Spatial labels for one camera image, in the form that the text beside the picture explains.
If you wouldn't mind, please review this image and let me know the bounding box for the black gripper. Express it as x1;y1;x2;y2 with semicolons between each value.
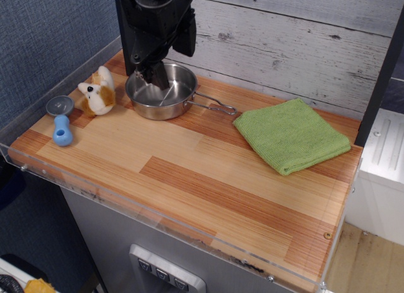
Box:
132;0;196;90

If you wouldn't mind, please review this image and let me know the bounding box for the stainless steel pan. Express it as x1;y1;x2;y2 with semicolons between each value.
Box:
125;63;237;121

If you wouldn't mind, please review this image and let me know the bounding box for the green folded cloth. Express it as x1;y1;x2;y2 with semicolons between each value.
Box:
233;99;351;176

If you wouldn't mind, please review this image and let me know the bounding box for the plush corgi toy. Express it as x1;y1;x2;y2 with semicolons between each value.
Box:
78;66;116;117

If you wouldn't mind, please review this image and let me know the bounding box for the blue grey toy scoop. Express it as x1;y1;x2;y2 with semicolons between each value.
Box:
45;95;74;147

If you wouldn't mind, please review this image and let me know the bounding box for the grey cabinet with buttons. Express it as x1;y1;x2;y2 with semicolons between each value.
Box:
62;189;286;292

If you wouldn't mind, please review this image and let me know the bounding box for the white aluminium side unit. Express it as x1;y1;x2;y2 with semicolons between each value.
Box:
345;109;403;245

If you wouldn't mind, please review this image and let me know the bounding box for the black vertical post right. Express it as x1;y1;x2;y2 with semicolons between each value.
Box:
354;9;403;147

